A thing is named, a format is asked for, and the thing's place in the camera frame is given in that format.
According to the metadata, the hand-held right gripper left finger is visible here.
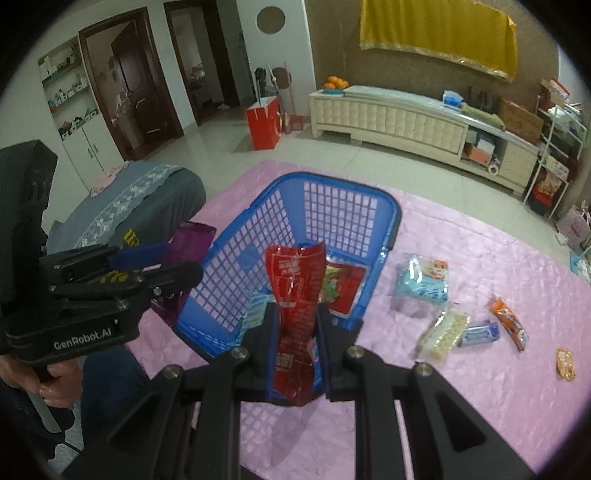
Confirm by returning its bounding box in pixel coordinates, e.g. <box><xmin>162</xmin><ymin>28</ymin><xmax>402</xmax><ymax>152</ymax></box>
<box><xmin>83</xmin><ymin>303</ymin><xmax>282</xmax><ymax>480</ymax></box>

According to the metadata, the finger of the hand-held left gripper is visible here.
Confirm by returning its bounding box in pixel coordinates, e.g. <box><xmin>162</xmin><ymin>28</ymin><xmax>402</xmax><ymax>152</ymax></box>
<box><xmin>39</xmin><ymin>241</ymin><xmax>170</xmax><ymax>283</ymax></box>
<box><xmin>47</xmin><ymin>261</ymin><xmax>205</xmax><ymax>325</ymax></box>

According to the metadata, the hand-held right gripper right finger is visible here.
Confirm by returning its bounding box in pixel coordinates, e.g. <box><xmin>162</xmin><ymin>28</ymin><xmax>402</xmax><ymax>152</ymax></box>
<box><xmin>315</xmin><ymin>306</ymin><xmax>509</xmax><ymax>480</ymax></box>

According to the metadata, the plain light blue snack packet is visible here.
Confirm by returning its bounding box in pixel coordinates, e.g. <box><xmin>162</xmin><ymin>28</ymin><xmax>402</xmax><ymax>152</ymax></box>
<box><xmin>238</xmin><ymin>295</ymin><xmax>269</xmax><ymax>342</ymax></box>

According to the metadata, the purple snack packet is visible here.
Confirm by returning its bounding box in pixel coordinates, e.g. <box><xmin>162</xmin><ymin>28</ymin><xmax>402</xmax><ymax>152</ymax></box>
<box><xmin>150</xmin><ymin>222</ymin><xmax>217</xmax><ymax>326</ymax></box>

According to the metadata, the red picture snack packet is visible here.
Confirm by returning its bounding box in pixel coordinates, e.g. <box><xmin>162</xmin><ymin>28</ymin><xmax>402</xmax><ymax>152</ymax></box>
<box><xmin>330</xmin><ymin>264</ymin><xmax>368</xmax><ymax>319</ymax></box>

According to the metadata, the green label cracker packet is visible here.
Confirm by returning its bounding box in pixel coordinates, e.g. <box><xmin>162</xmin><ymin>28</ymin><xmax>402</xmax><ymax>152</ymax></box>
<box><xmin>322</xmin><ymin>265</ymin><xmax>345</xmax><ymax>303</ymax></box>

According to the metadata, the long white snack packet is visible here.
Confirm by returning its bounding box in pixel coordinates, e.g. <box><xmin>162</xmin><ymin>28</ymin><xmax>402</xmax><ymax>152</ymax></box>
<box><xmin>418</xmin><ymin>308</ymin><xmax>471</xmax><ymax>363</ymax></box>

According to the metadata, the light blue red-topped snack packet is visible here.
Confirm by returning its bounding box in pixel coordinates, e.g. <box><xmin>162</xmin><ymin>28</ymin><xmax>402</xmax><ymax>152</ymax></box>
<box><xmin>393</xmin><ymin>255</ymin><xmax>451</xmax><ymax>303</ymax></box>

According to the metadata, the blue plastic basket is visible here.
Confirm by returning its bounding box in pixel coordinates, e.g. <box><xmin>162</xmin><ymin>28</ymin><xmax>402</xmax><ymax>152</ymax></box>
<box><xmin>173</xmin><ymin>172</ymin><xmax>402</xmax><ymax>363</ymax></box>

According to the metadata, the small blue snack packet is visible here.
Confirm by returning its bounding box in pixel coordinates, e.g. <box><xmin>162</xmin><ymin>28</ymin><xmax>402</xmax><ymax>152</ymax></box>
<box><xmin>459</xmin><ymin>320</ymin><xmax>502</xmax><ymax>347</ymax></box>

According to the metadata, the long orange snack packet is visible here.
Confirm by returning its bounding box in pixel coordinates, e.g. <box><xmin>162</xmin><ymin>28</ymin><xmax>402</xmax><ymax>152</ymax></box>
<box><xmin>488</xmin><ymin>298</ymin><xmax>529</xmax><ymax>352</ymax></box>

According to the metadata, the small orange snack packet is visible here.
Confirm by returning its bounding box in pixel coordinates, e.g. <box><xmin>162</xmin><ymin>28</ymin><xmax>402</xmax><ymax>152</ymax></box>
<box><xmin>555</xmin><ymin>347</ymin><xmax>576</xmax><ymax>382</ymax></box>

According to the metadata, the person's left hand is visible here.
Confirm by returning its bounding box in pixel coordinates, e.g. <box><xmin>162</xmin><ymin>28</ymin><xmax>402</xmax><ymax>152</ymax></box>
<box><xmin>0</xmin><ymin>354</ymin><xmax>85</xmax><ymax>409</ymax></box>

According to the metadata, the grey lace chair cover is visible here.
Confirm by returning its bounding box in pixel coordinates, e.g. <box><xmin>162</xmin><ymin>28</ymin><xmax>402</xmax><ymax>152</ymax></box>
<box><xmin>46</xmin><ymin>161</ymin><xmax>185</xmax><ymax>252</ymax></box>

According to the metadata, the dark garment with yellow print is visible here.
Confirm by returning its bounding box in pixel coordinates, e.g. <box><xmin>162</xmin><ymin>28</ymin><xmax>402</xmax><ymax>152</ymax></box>
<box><xmin>111</xmin><ymin>168</ymin><xmax>207</xmax><ymax>259</ymax></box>

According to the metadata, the small pink cloth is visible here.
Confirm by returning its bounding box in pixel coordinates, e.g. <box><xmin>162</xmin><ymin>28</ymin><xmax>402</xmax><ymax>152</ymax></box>
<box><xmin>90</xmin><ymin>166</ymin><xmax>127</xmax><ymax>197</ymax></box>

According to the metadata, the pink tablecloth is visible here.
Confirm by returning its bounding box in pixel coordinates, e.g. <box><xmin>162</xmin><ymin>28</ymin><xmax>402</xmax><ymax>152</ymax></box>
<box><xmin>124</xmin><ymin>159</ymin><xmax>591</xmax><ymax>480</ymax></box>

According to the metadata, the dark wooden door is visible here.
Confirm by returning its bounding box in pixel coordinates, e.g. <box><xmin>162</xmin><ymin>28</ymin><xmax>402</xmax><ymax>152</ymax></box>
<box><xmin>78</xmin><ymin>7</ymin><xmax>185</xmax><ymax>162</ymax></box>

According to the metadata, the red paper bag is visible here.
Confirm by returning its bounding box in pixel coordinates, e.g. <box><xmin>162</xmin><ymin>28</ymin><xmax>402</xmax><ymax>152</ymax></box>
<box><xmin>245</xmin><ymin>97</ymin><xmax>282</xmax><ymax>151</ymax></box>

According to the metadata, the broom and dustpan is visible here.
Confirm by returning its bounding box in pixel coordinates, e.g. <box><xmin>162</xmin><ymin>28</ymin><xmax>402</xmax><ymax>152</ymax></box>
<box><xmin>254</xmin><ymin>60</ymin><xmax>305</xmax><ymax>136</ymax></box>

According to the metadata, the cream TV cabinet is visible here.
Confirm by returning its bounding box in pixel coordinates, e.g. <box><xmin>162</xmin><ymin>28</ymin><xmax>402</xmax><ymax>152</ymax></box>
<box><xmin>308</xmin><ymin>84</ymin><xmax>541</xmax><ymax>195</ymax></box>

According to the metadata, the pink shopping bag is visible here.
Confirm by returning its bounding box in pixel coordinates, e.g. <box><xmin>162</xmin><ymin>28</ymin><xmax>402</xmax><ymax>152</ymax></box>
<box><xmin>556</xmin><ymin>200</ymin><xmax>591</xmax><ymax>252</ymax></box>

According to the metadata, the folded green cloth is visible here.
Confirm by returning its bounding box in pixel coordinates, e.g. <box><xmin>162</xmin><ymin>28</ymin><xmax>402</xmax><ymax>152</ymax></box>
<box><xmin>462</xmin><ymin>104</ymin><xmax>504</xmax><ymax>130</ymax></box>

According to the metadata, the black router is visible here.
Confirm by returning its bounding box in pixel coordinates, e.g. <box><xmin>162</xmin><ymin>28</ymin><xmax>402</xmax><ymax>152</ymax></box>
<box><xmin>466</xmin><ymin>85</ymin><xmax>499</xmax><ymax>112</ymax></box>

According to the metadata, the white shelf rack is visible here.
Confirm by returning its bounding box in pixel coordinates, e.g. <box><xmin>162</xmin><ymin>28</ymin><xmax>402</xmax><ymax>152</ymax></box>
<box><xmin>522</xmin><ymin>78</ymin><xmax>585</xmax><ymax>217</ymax></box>

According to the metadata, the brown cardboard box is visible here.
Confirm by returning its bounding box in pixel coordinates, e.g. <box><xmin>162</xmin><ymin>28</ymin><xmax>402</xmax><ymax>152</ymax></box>
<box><xmin>499</xmin><ymin>99</ymin><xmax>544</xmax><ymax>146</ymax></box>

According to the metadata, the yellow cloth with gold trim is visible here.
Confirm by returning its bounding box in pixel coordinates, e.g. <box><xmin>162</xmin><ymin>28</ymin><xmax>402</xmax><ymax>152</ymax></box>
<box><xmin>359</xmin><ymin>0</ymin><xmax>519</xmax><ymax>84</ymax></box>

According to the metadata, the red and white box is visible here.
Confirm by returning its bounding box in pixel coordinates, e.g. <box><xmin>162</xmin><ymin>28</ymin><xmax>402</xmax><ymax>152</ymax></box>
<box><xmin>541</xmin><ymin>78</ymin><xmax>571</xmax><ymax>104</ymax></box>

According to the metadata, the white wall cabinet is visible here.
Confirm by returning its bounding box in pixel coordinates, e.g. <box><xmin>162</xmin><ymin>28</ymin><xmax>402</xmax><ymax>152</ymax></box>
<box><xmin>37</xmin><ymin>37</ymin><xmax>125</xmax><ymax>195</ymax></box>

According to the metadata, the dark wooden door frame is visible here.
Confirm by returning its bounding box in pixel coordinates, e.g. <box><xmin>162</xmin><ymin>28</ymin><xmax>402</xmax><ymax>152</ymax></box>
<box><xmin>164</xmin><ymin>0</ymin><xmax>241</xmax><ymax>125</ymax></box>

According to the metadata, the plain round wall disc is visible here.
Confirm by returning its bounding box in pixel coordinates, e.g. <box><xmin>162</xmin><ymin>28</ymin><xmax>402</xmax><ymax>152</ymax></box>
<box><xmin>256</xmin><ymin>6</ymin><xmax>286</xmax><ymax>34</ymax></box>

